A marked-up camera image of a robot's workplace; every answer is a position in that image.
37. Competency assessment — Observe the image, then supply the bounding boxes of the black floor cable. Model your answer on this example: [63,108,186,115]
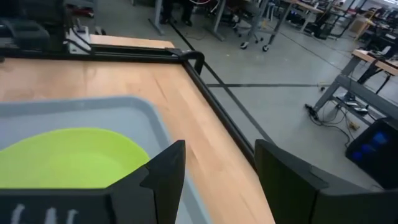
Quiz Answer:
[304,103,354,147]

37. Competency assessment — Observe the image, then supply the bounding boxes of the black aluminium table frame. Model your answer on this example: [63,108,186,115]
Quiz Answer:
[0,44,259,170]

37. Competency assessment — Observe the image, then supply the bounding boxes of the wooden desk black legs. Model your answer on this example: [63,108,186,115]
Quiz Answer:
[267,0,326,47]

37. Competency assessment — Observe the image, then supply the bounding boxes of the grey plastic tray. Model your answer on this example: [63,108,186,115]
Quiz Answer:
[0,95,213,224]

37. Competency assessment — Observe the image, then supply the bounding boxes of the white metal bracket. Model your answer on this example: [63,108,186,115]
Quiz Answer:
[64,19,106,54]

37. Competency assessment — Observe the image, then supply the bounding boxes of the grey office chair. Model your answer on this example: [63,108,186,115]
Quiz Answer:
[231,0,271,52]

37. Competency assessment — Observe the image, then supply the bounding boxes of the wooden desk grey legs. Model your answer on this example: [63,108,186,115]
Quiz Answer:
[312,48,398,125]

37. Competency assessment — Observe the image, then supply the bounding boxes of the lime green plate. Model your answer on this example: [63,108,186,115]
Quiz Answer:
[0,127,151,190]

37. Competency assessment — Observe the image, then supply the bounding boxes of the person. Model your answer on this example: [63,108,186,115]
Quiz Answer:
[160,0,195,27]

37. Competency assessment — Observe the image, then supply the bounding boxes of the black computer tower blue lights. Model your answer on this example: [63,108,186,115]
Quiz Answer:
[345,116,398,190]

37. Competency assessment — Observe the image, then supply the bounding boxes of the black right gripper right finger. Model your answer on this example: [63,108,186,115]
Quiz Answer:
[254,138,398,224]

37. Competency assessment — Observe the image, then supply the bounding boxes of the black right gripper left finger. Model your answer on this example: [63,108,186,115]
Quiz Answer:
[0,139,187,224]

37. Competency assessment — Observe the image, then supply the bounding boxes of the black power strip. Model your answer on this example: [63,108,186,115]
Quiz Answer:
[337,99,370,115]

